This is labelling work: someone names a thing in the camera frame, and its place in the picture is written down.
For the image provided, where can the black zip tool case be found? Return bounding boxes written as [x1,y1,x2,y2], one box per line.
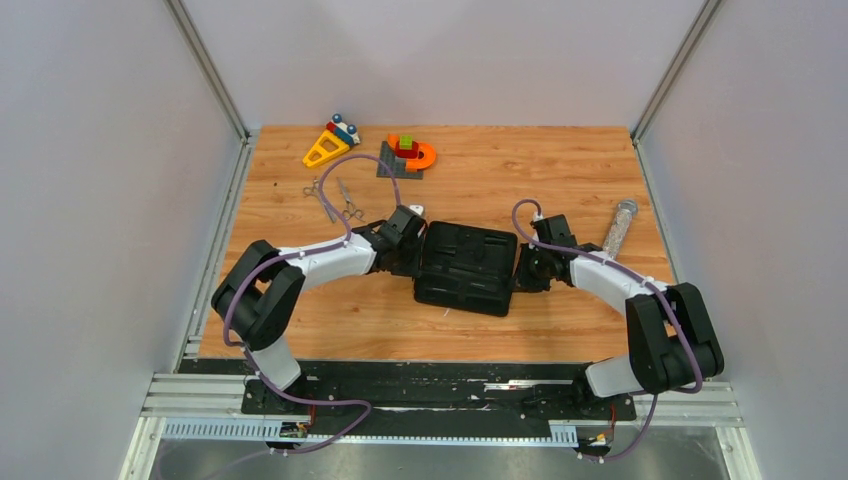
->
[413,221,518,317]

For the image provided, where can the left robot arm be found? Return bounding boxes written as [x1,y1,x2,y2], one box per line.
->
[211,205,427,413]

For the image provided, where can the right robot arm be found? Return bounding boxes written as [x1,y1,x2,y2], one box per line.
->
[513,212,725,418]

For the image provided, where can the silver scissors right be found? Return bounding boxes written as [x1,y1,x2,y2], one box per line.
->
[337,178,364,221]

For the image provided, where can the silver scissors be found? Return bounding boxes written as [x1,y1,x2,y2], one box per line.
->
[302,177,337,224]
[337,178,364,221]

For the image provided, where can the grey lego baseplate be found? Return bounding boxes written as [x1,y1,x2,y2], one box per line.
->
[376,141,424,180]

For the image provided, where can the red lego block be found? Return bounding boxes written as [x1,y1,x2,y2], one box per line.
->
[394,141,420,159]

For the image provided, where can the orange curved toy piece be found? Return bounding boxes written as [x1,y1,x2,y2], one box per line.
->
[386,134,437,175]

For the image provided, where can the silver scissors left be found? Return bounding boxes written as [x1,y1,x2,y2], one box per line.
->
[302,177,337,224]

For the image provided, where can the clear tube of beads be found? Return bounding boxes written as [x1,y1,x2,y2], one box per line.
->
[602,199,639,260]

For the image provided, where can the yellow triangle toy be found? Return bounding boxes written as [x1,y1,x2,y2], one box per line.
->
[302,113,361,168]

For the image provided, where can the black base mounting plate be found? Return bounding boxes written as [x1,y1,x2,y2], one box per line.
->
[233,358,639,440]

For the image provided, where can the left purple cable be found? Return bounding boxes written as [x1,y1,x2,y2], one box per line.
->
[221,153,404,458]

